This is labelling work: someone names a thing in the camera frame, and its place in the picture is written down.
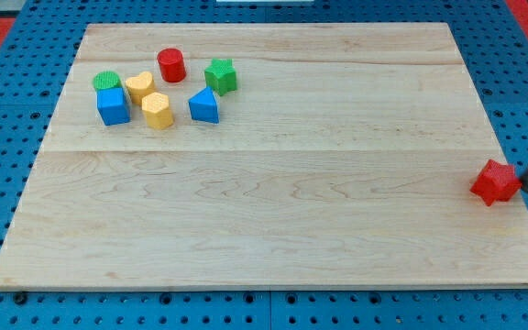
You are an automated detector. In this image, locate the red cylinder block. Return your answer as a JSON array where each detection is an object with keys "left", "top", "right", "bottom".
[{"left": 157, "top": 48, "right": 186, "bottom": 83}]

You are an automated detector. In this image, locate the yellow hexagon block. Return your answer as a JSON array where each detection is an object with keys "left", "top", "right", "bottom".
[{"left": 141, "top": 93, "right": 174, "bottom": 129}]

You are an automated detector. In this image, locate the yellow heart block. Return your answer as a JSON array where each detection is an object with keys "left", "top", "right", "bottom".
[{"left": 125, "top": 71, "right": 157, "bottom": 105}]

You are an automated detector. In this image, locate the blue cube block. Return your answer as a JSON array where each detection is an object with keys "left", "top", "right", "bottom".
[{"left": 96, "top": 87, "right": 130, "bottom": 126}]

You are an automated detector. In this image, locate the green star block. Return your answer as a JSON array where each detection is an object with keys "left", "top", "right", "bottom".
[{"left": 203, "top": 59, "right": 237, "bottom": 96}]

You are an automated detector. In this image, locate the green cylinder block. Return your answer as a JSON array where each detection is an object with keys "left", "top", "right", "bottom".
[{"left": 93, "top": 71, "right": 121, "bottom": 91}]

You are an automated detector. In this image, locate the wooden board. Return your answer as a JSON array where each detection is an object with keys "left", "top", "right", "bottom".
[{"left": 0, "top": 23, "right": 528, "bottom": 292}]

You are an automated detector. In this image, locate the blue triangle block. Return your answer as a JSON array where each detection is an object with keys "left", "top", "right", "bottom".
[{"left": 188, "top": 87, "right": 219, "bottom": 124}]

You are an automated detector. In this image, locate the red star block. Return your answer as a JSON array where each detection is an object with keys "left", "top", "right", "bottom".
[{"left": 469, "top": 159, "right": 522, "bottom": 206}]

